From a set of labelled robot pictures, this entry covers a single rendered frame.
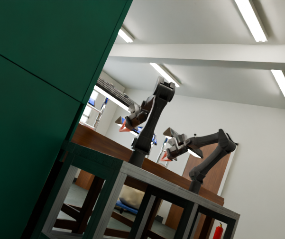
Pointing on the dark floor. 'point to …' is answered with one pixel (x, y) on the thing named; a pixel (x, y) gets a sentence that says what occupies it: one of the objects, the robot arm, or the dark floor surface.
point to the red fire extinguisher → (218, 232)
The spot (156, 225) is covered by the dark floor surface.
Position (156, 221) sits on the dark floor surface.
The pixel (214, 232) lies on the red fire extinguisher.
